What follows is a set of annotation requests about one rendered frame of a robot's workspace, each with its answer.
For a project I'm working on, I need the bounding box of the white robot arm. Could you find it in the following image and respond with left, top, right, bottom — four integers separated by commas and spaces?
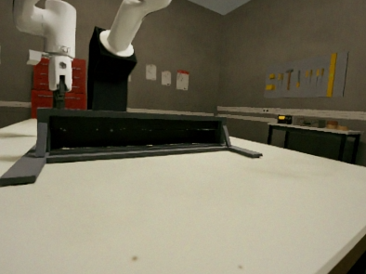
13, 0, 171, 65

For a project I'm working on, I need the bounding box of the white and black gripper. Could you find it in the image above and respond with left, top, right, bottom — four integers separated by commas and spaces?
46, 55, 72, 109

